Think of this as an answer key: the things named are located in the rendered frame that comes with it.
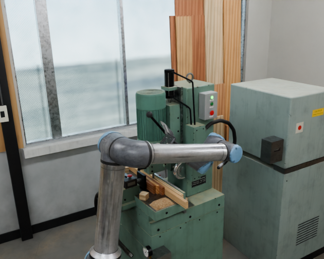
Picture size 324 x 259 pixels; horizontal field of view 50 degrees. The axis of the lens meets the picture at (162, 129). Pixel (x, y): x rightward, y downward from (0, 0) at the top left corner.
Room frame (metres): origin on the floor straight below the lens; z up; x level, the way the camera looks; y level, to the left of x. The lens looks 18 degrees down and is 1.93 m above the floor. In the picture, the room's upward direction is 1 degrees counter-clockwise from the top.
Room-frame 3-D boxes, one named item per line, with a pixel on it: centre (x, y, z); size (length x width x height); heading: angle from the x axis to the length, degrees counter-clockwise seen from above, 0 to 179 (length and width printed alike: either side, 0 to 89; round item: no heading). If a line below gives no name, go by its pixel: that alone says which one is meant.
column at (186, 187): (2.15, -0.18, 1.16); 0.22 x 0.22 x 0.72; 34
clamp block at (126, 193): (1.90, 0.24, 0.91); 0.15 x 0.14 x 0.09; 34
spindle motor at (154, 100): (1.98, 0.06, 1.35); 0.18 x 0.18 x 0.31
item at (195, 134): (1.98, -0.20, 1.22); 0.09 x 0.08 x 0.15; 124
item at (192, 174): (1.96, -0.18, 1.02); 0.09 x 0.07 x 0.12; 34
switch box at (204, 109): (2.04, -0.28, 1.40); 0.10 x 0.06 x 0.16; 124
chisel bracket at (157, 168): (1.99, 0.04, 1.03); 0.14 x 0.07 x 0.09; 124
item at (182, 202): (1.98, 0.06, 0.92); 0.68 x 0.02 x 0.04; 34
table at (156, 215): (1.95, 0.17, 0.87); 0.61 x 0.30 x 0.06; 34
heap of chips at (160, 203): (1.75, 0.01, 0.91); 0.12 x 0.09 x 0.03; 124
